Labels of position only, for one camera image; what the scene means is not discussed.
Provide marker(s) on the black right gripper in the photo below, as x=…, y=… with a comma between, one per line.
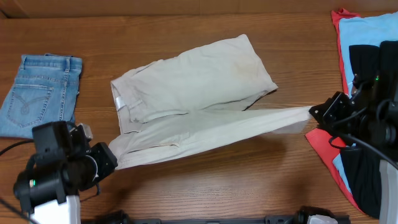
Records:
x=326, y=114

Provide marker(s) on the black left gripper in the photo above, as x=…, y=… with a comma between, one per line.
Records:
x=109, y=163

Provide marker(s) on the beige cotton shorts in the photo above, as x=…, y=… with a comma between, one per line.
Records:
x=195, y=102

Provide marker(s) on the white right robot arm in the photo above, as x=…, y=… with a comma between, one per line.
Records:
x=388, y=170

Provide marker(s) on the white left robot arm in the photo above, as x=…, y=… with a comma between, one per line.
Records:
x=53, y=191

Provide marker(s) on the red garment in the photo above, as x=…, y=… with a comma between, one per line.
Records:
x=318, y=138

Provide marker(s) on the black garment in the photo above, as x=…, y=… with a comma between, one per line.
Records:
x=361, y=166

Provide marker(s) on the light blue t-shirt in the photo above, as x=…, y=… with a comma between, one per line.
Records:
x=354, y=30

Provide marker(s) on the folded blue denim jeans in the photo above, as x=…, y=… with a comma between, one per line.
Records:
x=45, y=90

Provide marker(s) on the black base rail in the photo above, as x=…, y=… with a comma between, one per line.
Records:
x=304, y=215

